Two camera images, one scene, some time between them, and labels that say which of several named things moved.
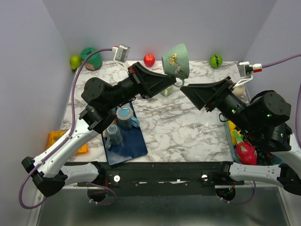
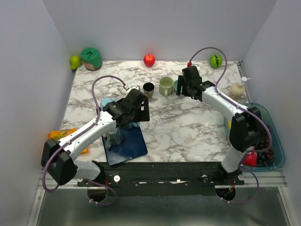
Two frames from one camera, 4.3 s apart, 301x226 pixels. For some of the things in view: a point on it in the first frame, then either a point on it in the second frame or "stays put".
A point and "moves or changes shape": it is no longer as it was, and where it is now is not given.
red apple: (149, 60) stays put
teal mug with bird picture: (175, 63) moves or changes shape
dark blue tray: (132, 145) stays put
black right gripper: (201, 94) → (181, 80)
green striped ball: (216, 61) stays put
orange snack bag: (53, 135) stays put
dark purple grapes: (264, 157) stays put
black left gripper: (151, 82) → (143, 115)
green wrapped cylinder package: (94, 61) stays put
